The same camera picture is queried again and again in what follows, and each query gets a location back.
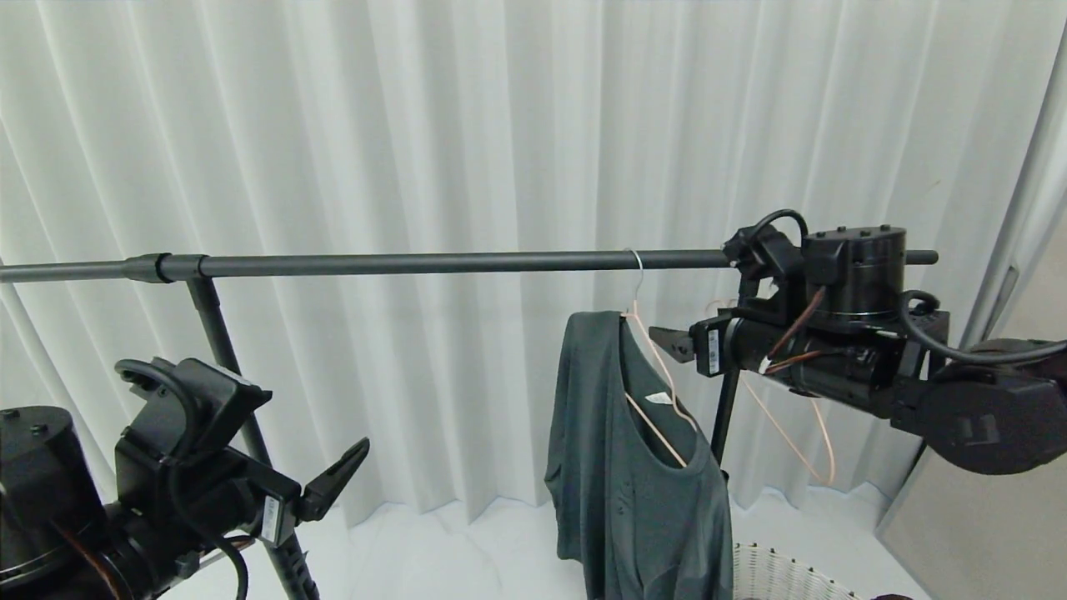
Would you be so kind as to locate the beige partition panel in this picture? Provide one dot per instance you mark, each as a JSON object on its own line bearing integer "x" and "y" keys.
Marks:
{"x": 984, "y": 533}

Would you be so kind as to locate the black clothes rack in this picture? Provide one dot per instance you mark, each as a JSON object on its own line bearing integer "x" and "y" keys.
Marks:
{"x": 417, "y": 263}

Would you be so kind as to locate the dark grey garment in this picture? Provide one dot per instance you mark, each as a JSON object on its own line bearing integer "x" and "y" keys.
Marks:
{"x": 633, "y": 517}

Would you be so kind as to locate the white curtain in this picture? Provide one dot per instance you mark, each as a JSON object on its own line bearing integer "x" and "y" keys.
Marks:
{"x": 417, "y": 125}

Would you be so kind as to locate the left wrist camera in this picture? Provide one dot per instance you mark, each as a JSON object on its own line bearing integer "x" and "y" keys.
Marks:
{"x": 208, "y": 400}

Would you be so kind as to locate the pink clothes hanger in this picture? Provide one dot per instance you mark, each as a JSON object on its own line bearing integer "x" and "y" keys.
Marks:
{"x": 831, "y": 467}
{"x": 658, "y": 433}

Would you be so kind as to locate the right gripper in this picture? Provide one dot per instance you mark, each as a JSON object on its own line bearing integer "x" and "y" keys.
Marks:
{"x": 750, "y": 350}

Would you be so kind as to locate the white laundry basket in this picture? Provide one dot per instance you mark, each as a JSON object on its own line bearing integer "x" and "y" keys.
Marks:
{"x": 783, "y": 579}

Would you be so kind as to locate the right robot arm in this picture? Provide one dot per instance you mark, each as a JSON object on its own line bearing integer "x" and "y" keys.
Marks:
{"x": 859, "y": 267}

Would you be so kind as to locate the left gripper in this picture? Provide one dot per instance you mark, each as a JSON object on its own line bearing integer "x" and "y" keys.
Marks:
{"x": 217, "y": 500}

